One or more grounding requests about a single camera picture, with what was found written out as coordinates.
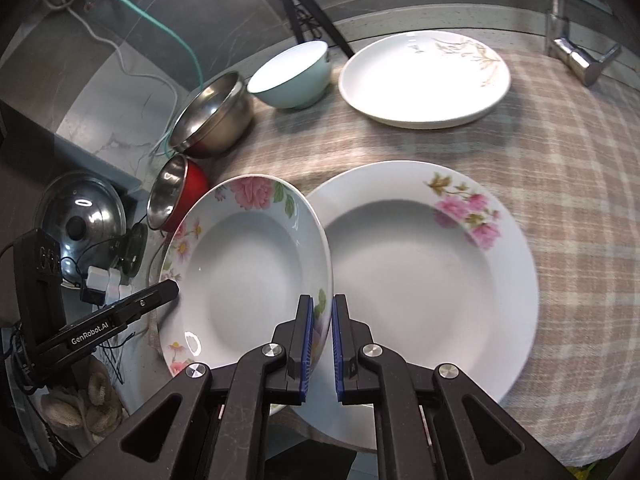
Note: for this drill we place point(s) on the chrome faucet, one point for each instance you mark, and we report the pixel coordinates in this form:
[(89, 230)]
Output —
[(575, 55)]

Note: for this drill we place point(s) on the red steel-lined bowl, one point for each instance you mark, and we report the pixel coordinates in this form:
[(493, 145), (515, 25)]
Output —
[(220, 125)]

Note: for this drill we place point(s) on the white plug adapter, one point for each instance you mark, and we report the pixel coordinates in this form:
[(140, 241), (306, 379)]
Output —
[(107, 285)]

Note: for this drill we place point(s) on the stainless steel pot lid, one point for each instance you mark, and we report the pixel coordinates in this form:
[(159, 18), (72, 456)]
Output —
[(85, 210)]

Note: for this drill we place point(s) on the beige mesh scrubber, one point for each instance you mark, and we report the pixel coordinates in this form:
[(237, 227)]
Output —
[(95, 410)]

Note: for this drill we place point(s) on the light blue ceramic bowl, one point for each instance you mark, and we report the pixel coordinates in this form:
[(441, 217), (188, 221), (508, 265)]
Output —
[(295, 94)]

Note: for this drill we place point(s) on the checked beige cloth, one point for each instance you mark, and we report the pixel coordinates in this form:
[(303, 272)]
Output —
[(550, 160)]

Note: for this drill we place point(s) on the large pink floral plate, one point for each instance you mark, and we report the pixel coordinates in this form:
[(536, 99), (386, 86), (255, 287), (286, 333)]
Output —
[(425, 285)]

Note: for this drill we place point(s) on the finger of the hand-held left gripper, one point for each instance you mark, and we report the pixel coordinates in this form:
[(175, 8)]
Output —
[(150, 300)]

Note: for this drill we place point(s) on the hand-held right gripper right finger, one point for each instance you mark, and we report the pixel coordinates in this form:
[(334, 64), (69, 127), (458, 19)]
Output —
[(340, 350)]

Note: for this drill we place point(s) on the black tripod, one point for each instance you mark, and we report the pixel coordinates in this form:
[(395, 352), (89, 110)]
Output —
[(300, 15)]

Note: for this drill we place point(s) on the small pink floral plate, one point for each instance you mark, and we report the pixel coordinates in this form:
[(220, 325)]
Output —
[(250, 270)]

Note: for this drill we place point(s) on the red steel bowl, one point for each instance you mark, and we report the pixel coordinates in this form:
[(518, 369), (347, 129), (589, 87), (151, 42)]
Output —
[(192, 185)]

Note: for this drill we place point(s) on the white plate with gold print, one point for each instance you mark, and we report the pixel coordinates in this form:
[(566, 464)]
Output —
[(420, 80)]

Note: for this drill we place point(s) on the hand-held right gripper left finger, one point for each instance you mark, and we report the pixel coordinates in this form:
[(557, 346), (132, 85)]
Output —
[(306, 350)]

